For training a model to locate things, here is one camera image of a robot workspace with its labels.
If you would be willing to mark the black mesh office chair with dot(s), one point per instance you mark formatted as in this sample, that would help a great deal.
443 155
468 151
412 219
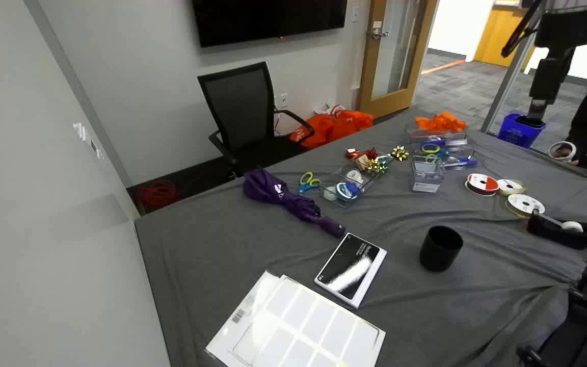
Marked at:
240 102

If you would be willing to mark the white label sheet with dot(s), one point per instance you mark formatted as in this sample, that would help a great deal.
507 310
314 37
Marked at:
300 326

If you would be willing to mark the small transparent plastic box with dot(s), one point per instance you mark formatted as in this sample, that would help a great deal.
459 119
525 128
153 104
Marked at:
429 177

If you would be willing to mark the grey tablecloth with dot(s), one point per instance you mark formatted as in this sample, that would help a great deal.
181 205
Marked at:
240 258

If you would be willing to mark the purple folded umbrella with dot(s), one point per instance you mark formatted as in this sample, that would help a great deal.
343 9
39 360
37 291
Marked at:
274 190

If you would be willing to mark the black wall television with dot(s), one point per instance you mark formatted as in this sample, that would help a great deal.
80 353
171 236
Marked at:
266 22

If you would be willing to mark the white tape roll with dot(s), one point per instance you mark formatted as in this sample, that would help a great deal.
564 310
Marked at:
355 177

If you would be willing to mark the black tape dispenser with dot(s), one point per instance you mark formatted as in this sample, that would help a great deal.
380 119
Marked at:
565 236

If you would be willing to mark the blue capped pen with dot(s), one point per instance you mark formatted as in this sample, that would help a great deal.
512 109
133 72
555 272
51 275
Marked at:
458 166
462 160

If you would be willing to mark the orange cloth bag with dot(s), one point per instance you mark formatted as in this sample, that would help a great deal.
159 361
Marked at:
336 129

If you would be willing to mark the black robot stand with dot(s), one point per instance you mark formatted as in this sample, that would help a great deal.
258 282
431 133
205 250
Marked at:
579 326

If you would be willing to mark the white wall outlet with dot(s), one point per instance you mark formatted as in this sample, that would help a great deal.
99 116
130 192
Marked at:
284 99

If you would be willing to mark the clear ribbed plastic tray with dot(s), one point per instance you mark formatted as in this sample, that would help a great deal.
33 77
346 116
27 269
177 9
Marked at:
454 143
458 155
412 133

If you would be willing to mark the wooden glass door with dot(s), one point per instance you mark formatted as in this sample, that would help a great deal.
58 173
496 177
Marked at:
367 67

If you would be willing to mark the red and white ribbon spool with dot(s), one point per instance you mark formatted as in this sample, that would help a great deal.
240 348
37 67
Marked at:
482 183

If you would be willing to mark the black smartphone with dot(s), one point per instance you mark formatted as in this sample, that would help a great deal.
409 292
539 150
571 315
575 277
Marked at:
348 272

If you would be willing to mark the blue bin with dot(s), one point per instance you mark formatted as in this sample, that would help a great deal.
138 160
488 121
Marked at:
520 133

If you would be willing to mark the yellow wooden door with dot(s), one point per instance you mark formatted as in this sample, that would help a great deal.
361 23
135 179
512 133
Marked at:
499 37

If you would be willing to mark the gold gift bow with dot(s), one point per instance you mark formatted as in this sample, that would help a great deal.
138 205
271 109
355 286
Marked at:
364 163

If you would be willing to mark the grey metal pole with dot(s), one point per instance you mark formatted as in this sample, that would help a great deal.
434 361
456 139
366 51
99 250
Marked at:
508 84

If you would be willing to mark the cream ribbon spool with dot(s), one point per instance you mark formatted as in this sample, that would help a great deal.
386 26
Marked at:
511 187

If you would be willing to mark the blue ribbon ball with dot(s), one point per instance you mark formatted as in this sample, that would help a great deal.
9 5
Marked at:
348 190

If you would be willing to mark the green yellow gift bow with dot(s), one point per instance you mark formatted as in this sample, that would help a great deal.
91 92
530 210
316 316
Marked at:
401 154

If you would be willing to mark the black cup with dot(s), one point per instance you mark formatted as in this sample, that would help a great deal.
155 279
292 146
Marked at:
442 250

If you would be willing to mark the green blue scissors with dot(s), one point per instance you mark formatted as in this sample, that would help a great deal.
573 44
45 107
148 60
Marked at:
427 143

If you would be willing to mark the red gift bow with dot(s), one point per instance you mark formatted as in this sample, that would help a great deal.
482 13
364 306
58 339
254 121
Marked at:
371 154

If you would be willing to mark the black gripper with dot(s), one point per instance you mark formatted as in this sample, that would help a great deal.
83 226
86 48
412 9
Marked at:
545 82

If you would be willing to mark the white wall switch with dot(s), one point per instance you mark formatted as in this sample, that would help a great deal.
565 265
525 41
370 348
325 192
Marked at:
80 132

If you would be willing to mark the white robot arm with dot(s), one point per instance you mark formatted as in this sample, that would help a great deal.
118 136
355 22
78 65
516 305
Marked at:
571 27

